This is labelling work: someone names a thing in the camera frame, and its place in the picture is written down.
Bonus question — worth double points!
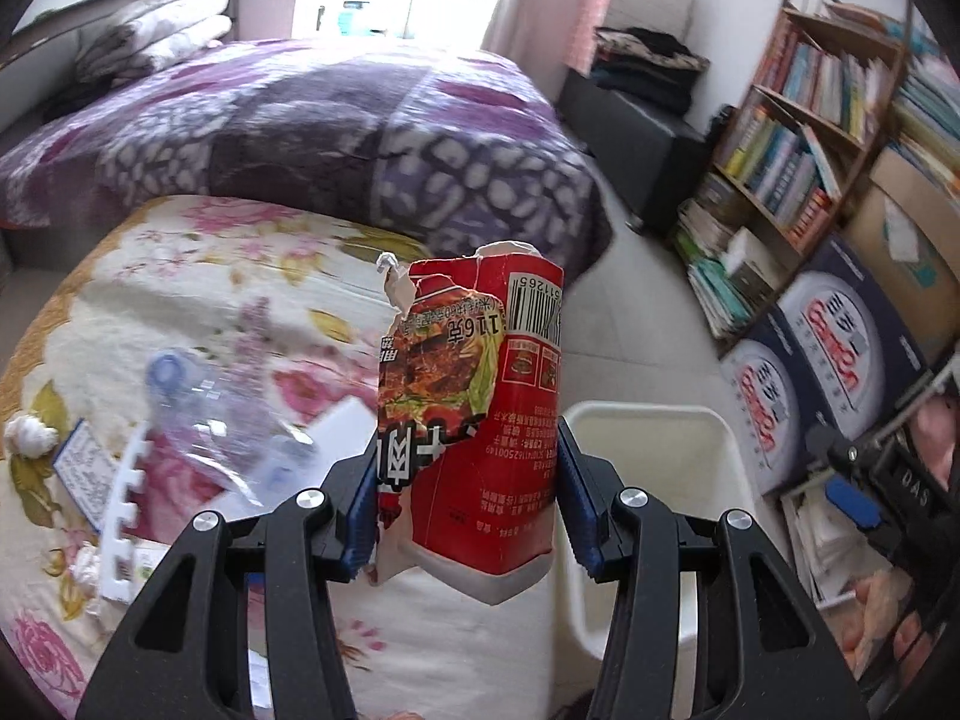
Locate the small blue white box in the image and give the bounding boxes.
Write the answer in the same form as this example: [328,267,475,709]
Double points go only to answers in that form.
[52,419,117,533]

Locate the purple patterned bed quilt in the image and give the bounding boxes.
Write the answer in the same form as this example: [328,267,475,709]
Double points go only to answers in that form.
[2,39,613,278]

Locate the crushed clear plastic bottle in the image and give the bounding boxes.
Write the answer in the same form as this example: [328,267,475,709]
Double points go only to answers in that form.
[145,348,296,502]

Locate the floral cream blanket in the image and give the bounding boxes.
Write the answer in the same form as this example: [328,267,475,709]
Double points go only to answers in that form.
[2,197,555,718]

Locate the blue Ganten water carton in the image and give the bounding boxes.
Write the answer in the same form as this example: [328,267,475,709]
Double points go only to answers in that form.
[778,234,929,439]

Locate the white paper box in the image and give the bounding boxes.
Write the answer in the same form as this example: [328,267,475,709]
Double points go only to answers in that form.
[205,397,376,522]

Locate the white foam comb strip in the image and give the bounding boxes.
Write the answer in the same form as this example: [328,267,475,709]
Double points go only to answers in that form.
[98,422,153,605]

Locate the white tissue ball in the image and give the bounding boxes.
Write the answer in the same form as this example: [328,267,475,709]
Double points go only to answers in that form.
[3,413,59,460]

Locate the wooden bookshelf with books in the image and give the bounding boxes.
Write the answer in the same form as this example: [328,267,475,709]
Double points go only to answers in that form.
[698,0,914,355]

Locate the brown cardboard box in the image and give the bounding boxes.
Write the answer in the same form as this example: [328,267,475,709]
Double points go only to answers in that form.
[843,148,958,362]

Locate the white plastic trash bin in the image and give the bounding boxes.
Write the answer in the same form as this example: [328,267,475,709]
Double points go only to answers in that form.
[555,419,758,718]

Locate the pink storage box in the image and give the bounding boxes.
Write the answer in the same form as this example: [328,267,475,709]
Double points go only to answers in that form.
[565,0,693,75]

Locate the dark low cabinet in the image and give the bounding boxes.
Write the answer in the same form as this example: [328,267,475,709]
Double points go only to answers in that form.
[556,70,708,239]

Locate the pile of folded clothes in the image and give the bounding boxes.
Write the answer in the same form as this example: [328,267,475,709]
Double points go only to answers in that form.
[589,26,711,117]

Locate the red torn food carton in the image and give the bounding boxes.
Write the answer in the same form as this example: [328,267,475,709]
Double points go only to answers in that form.
[370,241,565,606]

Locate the folded pillows stack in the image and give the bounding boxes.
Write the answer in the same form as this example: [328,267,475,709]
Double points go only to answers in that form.
[75,0,229,82]

